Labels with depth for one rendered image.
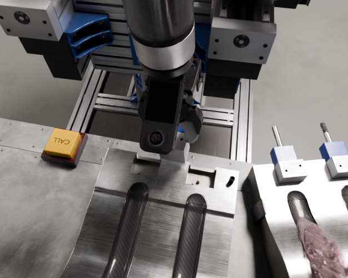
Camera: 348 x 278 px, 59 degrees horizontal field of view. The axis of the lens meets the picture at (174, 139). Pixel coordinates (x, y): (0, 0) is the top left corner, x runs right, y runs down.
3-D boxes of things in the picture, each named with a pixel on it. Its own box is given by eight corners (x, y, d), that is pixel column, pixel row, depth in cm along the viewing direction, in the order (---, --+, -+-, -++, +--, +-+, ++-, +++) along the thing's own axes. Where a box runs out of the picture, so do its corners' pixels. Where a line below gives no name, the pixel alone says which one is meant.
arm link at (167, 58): (185, 52, 33) (115, 42, 35) (187, 79, 37) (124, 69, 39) (200, 5, 36) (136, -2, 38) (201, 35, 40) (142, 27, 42)
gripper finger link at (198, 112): (209, 127, 51) (195, 95, 44) (206, 135, 51) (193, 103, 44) (182, 126, 53) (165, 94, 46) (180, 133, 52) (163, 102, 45)
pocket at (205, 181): (189, 170, 63) (189, 161, 60) (215, 174, 63) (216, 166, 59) (184, 190, 61) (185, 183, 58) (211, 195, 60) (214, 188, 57)
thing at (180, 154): (177, 103, 65) (175, 87, 61) (200, 107, 64) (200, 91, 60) (160, 158, 59) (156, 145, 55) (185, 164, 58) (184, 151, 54)
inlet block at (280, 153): (260, 134, 70) (266, 121, 66) (281, 132, 71) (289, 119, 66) (275, 188, 64) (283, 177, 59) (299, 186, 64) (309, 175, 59)
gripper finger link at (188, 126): (211, 121, 58) (200, 90, 50) (205, 149, 55) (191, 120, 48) (196, 120, 59) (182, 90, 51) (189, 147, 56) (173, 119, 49)
